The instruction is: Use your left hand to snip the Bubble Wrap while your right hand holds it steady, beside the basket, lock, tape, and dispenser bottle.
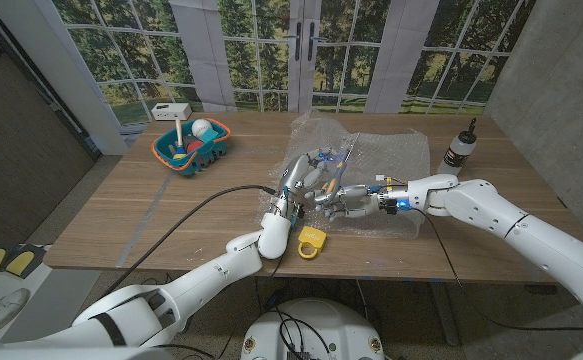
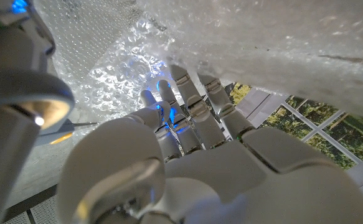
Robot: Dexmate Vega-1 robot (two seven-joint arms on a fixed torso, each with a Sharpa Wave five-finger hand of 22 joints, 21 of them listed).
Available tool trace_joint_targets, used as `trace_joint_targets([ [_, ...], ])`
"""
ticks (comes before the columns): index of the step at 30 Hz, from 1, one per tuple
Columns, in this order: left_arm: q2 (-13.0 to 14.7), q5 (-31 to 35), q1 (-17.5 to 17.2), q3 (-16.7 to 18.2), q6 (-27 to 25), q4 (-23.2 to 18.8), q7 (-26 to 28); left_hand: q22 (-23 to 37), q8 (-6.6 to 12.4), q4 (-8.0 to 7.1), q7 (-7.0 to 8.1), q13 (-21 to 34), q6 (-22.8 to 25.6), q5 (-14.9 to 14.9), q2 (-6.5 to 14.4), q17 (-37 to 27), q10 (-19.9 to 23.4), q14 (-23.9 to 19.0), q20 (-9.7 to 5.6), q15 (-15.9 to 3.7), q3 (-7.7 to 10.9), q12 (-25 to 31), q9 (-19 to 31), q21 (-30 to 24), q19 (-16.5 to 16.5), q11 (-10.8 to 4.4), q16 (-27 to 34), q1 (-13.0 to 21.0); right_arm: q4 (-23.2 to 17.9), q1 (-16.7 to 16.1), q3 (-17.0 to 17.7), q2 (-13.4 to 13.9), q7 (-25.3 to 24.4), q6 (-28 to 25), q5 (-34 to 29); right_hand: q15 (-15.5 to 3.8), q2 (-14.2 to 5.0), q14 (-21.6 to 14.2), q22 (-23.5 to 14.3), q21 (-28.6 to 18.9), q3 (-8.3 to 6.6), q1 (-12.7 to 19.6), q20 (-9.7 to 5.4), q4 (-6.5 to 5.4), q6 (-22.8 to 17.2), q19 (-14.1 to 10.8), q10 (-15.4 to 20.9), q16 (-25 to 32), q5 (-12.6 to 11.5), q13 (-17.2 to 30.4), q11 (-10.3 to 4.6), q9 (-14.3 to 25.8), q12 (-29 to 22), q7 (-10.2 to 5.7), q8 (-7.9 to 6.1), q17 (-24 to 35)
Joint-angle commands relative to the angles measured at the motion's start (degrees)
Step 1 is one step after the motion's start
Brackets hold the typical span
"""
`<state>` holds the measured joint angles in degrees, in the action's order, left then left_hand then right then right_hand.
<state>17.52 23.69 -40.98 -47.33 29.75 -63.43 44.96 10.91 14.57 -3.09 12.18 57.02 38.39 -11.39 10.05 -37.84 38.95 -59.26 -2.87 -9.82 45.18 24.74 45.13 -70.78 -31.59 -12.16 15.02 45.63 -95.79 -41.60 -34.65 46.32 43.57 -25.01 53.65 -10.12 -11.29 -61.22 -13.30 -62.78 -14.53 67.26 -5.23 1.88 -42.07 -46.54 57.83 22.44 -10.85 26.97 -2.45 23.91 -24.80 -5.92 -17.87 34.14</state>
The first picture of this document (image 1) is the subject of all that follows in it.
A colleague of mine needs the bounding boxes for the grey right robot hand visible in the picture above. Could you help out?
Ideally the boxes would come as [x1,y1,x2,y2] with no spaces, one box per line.
[315,182,392,222]

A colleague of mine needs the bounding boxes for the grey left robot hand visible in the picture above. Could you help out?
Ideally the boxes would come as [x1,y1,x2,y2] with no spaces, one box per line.
[269,147,352,221]

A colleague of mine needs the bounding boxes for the orange grey handled scissors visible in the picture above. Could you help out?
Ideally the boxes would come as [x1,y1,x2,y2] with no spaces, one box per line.
[320,132,361,204]

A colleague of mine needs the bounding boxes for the clear bubble wrap sheet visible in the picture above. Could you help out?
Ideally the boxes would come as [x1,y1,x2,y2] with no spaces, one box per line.
[258,112,432,240]

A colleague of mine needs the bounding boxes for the clear dispenser bottle black cap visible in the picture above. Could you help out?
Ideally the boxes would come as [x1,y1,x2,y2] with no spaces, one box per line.
[437,117,478,177]

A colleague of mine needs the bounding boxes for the teal basket orange rim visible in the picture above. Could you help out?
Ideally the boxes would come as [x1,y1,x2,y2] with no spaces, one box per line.
[151,117,232,176]

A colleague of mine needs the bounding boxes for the grey tape strip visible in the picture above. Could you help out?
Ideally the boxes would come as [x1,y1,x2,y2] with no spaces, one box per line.
[114,183,168,269]

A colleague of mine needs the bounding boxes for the yellow padlock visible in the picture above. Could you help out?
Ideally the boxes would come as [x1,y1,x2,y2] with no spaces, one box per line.
[297,225,328,260]

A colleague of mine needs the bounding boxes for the white baseball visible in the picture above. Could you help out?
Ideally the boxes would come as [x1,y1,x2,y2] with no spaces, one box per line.
[191,118,214,139]

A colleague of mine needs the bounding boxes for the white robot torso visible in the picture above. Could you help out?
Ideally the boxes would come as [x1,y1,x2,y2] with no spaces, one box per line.
[240,298,386,360]

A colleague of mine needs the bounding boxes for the white power box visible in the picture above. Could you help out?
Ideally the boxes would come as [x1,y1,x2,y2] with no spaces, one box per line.
[150,102,193,122]

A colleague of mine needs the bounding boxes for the grey table leg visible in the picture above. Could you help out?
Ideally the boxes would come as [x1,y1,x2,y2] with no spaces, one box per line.
[428,282,461,347]

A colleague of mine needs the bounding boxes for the printed forest window backdrop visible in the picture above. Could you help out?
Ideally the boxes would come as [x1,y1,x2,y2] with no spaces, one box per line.
[50,0,540,126]

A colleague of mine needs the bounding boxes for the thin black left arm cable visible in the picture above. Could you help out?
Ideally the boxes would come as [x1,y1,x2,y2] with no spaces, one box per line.
[155,252,287,359]

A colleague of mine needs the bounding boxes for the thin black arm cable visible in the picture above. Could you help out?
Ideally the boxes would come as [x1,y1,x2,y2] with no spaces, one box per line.
[413,209,583,335]
[155,252,287,359]

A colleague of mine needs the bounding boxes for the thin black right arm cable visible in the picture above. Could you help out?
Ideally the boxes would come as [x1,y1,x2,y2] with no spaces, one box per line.
[413,209,583,335]

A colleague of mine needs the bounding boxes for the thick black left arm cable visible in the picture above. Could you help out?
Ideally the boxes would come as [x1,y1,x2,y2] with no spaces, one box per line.
[101,184,278,296]

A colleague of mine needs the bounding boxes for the wooden handled toy mallet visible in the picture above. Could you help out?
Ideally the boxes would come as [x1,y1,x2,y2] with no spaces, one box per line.
[173,118,187,160]

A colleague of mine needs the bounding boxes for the black torso cables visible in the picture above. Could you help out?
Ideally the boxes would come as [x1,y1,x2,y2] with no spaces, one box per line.
[265,307,332,354]

